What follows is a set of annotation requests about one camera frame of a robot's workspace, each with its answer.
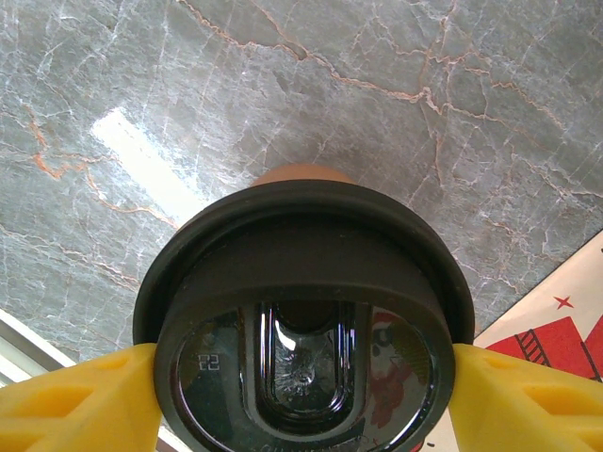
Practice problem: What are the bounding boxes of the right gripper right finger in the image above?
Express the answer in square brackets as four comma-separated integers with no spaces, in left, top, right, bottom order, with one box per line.
[447,342,603,452]

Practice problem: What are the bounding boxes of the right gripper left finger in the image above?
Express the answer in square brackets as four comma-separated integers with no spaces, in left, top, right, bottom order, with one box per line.
[0,342,164,452]

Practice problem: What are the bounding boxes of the black plastic cup lid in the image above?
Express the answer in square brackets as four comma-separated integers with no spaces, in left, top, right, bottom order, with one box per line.
[132,182,481,452]

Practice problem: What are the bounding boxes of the brown paper coffee cup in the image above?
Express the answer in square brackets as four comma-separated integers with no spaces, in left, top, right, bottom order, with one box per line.
[253,162,354,189]

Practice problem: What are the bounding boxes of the red and white paper bag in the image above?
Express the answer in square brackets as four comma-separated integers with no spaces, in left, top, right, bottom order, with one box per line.
[472,231,603,383]

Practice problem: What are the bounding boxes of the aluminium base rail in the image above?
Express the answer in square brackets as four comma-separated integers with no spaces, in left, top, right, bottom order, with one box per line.
[0,308,79,390]

